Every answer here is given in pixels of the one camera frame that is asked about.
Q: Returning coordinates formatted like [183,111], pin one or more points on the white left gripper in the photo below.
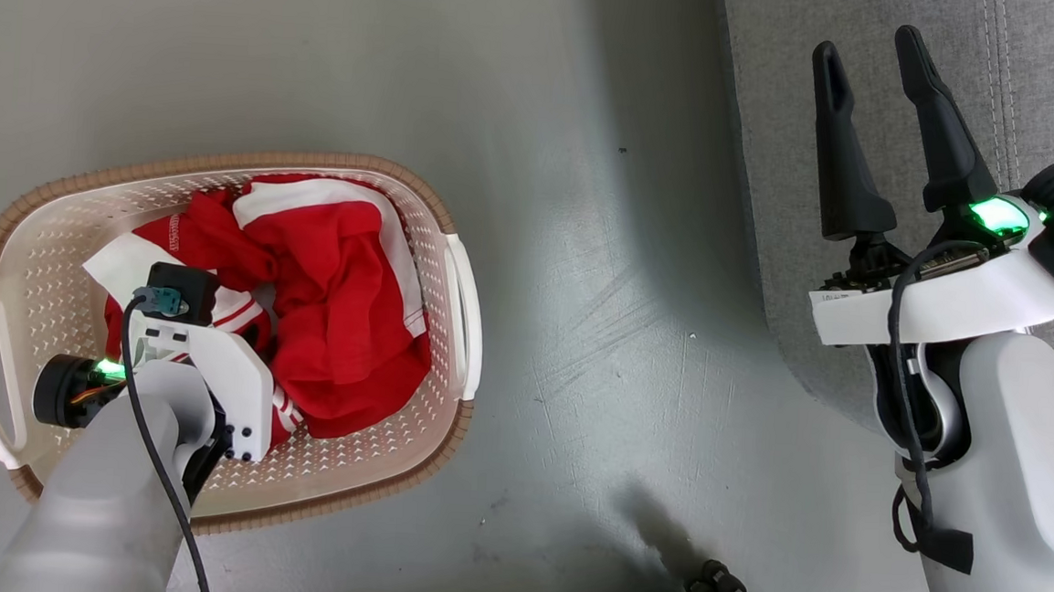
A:
[238,379]

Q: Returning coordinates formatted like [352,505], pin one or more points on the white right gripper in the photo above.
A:
[947,308]

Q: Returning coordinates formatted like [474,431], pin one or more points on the red white striped jersey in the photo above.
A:
[178,236]

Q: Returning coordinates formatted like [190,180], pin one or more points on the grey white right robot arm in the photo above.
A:
[1019,473]

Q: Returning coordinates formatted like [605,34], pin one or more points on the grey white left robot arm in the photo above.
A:
[102,508]

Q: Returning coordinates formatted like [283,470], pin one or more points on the white plastic laundry basket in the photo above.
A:
[361,469]

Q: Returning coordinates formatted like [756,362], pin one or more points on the grey fabric sofa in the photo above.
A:
[878,98]

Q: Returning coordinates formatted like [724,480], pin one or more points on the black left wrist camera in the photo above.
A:
[181,291]

